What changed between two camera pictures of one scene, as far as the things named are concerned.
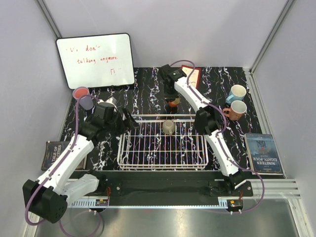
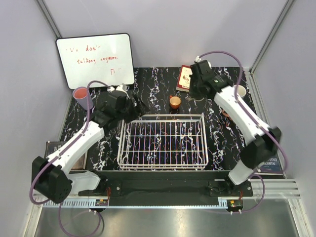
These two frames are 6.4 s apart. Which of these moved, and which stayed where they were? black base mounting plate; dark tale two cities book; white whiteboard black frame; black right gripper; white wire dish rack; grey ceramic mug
Moved: grey ceramic mug; black right gripper
Stayed: white wire dish rack; white whiteboard black frame; black base mounting plate; dark tale two cities book
